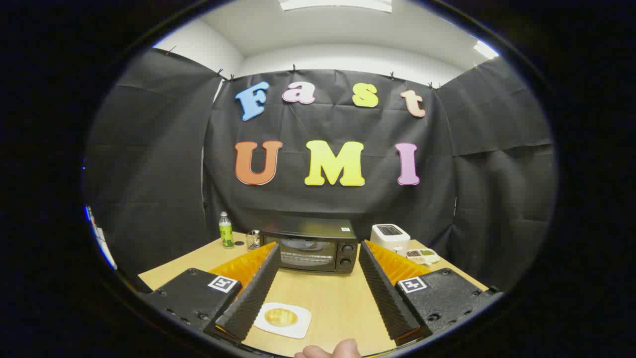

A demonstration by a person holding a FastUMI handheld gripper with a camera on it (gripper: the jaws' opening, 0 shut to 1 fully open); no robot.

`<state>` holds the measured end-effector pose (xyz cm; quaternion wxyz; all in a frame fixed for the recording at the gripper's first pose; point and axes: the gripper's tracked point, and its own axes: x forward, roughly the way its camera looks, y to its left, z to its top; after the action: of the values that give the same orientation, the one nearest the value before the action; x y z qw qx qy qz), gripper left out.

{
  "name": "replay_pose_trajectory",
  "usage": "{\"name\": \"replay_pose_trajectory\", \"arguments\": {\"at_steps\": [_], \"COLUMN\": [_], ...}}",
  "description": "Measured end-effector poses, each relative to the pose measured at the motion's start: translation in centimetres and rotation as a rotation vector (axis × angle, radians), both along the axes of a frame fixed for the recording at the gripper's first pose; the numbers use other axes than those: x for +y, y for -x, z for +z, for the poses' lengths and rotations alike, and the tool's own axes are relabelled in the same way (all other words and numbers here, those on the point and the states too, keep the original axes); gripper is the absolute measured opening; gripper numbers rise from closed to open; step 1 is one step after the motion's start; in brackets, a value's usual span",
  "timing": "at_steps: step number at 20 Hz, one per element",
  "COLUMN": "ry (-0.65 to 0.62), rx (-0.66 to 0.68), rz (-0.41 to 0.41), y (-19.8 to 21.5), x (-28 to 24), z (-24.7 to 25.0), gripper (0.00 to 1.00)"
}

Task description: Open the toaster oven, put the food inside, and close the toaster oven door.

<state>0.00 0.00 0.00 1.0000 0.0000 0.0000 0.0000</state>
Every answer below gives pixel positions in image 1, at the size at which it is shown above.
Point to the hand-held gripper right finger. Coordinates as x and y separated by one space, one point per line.
380 286

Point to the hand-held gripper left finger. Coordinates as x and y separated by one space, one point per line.
256 286

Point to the golden bread roll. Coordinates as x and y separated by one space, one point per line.
281 317

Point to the black toaster oven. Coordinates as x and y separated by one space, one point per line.
308 248

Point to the white pop-up toaster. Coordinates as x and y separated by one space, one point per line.
390 236

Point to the small clear glass cup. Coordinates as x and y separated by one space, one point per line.
253 241

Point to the white divided snack tray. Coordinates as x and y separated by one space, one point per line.
422 256

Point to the white square plate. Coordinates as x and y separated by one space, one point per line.
302 318

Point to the green label plastic bottle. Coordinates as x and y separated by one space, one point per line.
226 233

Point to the black backdrop cloth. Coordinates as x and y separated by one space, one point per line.
323 204

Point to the small ceiling light panel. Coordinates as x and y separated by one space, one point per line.
485 49

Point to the large ceiling light panel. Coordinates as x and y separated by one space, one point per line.
335 4

